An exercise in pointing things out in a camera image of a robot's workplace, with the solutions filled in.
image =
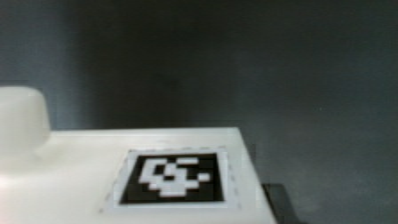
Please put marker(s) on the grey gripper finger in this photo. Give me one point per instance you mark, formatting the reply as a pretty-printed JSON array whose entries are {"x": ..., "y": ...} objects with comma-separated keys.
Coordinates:
[{"x": 282, "y": 204}]

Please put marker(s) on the white drawer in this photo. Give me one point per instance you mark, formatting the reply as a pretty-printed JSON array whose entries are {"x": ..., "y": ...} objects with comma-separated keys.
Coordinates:
[{"x": 145, "y": 176}]

